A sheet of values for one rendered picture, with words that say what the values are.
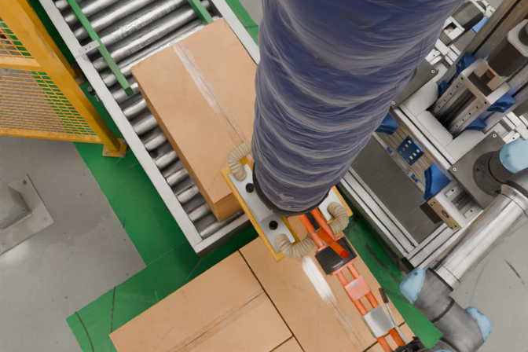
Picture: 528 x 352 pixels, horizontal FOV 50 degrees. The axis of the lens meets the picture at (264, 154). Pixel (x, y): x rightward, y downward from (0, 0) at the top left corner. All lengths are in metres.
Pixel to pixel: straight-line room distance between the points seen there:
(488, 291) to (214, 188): 1.65
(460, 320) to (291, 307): 1.04
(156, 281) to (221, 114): 1.14
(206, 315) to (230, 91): 0.88
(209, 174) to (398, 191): 1.14
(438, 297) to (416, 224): 1.43
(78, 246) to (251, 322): 1.08
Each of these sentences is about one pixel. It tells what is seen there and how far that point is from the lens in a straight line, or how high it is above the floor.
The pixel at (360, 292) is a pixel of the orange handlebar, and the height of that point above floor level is 1.22.
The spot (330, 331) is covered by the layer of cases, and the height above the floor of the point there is 0.54.
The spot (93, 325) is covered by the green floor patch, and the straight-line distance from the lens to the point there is 2.94.
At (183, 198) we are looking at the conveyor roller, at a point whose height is 0.55.
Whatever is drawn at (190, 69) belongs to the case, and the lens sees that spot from 2.11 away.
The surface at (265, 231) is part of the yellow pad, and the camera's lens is 1.77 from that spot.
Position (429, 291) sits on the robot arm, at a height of 1.54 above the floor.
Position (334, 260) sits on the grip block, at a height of 1.22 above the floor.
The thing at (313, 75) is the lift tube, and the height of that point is 2.21.
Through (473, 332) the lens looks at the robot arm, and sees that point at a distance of 1.41.
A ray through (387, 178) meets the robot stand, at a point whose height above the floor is 0.21.
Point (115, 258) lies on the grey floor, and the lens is 2.94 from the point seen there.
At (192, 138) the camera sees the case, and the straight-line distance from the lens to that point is 2.01.
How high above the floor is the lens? 2.85
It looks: 74 degrees down
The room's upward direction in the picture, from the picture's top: 6 degrees clockwise
